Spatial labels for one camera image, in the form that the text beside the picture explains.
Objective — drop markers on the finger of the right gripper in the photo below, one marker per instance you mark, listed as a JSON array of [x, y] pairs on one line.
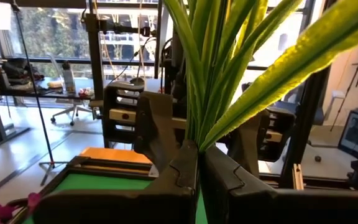
[[154, 130], [249, 143]]

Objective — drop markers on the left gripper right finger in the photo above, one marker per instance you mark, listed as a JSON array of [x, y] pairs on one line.
[[259, 208]]

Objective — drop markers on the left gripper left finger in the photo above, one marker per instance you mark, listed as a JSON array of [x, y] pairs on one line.
[[154, 205]]

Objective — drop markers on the purple artificial flower spray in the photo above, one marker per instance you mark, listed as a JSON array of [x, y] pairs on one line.
[[2, 211]]

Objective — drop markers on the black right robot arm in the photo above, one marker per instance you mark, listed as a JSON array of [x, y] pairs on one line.
[[176, 62]]

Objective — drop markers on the office chair base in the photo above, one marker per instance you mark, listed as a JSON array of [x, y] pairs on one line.
[[73, 112]]

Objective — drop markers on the green table mat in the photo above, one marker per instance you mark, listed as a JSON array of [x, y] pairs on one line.
[[104, 183]]

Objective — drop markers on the water bottle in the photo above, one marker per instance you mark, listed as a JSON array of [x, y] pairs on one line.
[[69, 81]]

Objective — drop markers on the dark desk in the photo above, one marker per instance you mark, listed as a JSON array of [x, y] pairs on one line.
[[42, 92]]

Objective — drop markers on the black bag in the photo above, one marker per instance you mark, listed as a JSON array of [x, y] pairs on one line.
[[20, 70]]

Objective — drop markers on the black camera rig frame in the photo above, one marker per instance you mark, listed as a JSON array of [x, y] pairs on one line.
[[306, 124]]

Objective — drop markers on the tall black post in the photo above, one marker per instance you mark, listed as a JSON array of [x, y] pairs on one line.
[[94, 62]]

